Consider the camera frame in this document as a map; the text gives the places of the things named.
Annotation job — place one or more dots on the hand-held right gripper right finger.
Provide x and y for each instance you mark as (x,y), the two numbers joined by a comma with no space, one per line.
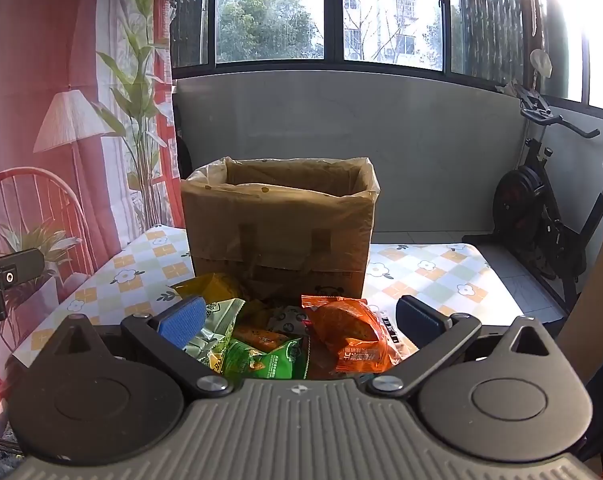
(421,318)

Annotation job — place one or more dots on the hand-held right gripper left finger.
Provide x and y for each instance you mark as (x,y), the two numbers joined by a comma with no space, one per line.
(181,318)

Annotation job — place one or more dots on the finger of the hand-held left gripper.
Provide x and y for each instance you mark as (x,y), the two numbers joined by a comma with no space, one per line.
(16,270)

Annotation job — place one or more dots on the large orange snack packet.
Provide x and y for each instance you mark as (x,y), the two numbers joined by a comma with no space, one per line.
(351,332)

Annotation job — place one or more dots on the small orange snack packet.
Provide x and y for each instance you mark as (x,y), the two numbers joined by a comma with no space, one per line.
(259,337)

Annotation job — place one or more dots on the bright green snack packet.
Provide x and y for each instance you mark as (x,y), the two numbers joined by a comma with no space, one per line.
(261,362)

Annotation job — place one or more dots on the brown cardboard box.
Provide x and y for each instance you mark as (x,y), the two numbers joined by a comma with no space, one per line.
(281,230)

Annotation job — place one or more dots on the clear plastic box liner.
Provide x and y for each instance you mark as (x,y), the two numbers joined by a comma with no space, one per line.
(201,176)

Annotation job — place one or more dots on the pale green snack packet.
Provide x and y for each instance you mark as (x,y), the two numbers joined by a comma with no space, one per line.
(219,327)

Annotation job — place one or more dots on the yellow snack packet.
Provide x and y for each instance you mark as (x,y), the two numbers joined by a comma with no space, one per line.
(216,287)

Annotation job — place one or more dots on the white blue-patterned snack packet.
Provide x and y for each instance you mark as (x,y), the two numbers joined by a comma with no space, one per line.
(291,320)

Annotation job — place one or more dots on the black exercise bike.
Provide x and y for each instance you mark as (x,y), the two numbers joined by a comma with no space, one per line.
(521,200)

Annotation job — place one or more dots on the brown cardboard sheet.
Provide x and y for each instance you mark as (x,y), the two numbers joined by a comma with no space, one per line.
(601,310)

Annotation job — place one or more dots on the printed red backdrop cloth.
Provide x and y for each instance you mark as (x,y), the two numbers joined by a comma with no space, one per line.
(56,60)

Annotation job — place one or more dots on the white hanging bag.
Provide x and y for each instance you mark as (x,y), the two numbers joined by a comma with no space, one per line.
(541,62)

